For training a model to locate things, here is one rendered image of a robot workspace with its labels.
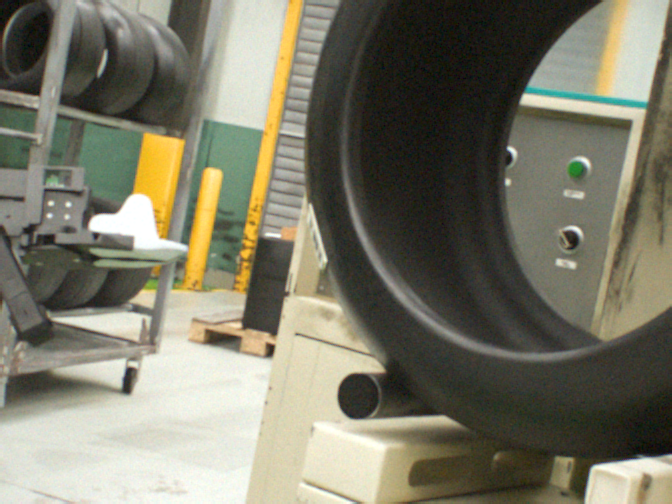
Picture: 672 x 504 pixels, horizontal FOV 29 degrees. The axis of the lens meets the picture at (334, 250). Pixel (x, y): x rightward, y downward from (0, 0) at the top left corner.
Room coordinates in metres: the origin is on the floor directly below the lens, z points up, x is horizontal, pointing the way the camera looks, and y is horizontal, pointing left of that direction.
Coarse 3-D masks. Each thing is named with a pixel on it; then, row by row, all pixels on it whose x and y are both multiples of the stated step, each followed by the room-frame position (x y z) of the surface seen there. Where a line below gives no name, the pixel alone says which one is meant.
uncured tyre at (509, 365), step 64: (384, 0) 1.23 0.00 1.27; (448, 0) 1.41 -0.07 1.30; (512, 0) 1.45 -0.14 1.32; (576, 0) 1.43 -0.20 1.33; (320, 64) 1.27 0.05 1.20; (384, 64) 1.39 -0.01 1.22; (448, 64) 1.47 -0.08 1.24; (512, 64) 1.46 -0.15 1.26; (320, 128) 1.26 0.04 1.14; (384, 128) 1.41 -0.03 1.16; (448, 128) 1.48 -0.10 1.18; (320, 192) 1.25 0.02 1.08; (384, 192) 1.41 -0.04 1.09; (448, 192) 1.48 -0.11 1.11; (384, 256) 1.22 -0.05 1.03; (448, 256) 1.45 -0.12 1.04; (512, 256) 1.44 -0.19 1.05; (384, 320) 1.19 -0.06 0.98; (448, 320) 1.39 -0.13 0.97; (512, 320) 1.42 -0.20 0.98; (448, 384) 1.15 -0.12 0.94; (512, 384) 1.11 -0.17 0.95; (576, 384) 1.07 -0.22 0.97; (640, 384) 1.04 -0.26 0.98; (576, 448) 1.11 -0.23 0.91; (640, 448) 1.09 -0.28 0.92
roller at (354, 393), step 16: (352, 384) 1.22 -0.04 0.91; (368, 384) 1.21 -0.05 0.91; (384, 384) 1.22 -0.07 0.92; (352, 400) 1.22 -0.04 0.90; (368, 400) 1.21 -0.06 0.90; (384, 400) 1.22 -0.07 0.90; (400, 400) 1.24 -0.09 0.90; (416, 400) 1.26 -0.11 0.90; (352, 416) 1.22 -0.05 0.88; (368, 416) 1.21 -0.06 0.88; (384, 416) 1.23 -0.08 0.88; (400, 416) 1.26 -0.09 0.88; (416, 416) 1.29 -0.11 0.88
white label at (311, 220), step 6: (306, 216) 1.29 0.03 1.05; (312, 216) 1.26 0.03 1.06; (312, 222) 1.26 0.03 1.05; (312, 228) 1.27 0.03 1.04; (312, 234) 1.28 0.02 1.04; (318, 234) 1.25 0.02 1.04; (312, 240) 1.29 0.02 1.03; (318, 240) 1.25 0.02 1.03; (318, 246) 1.26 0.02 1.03; (318, 252) 1.27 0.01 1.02; (324, 252) 1.25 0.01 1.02; (318, 258) 1.28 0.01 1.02; (324, 258) 1.24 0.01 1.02; (324, 264) 1.25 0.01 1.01; (324, 270) 1.27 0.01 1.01
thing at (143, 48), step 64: (0, 0) 5.12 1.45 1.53; (64, 0) 4.62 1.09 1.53; (0, 64) 5.13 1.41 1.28; (64, 64) 4.65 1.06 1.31; (128, 64) 5.15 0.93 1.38; (0, 128) 4.64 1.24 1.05; (128, 128) 5.52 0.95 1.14; (192, 128) 5.81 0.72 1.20; (0, 320) 4.63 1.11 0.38; (0, 384) 4.68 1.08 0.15; (128, 384) 5.69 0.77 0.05
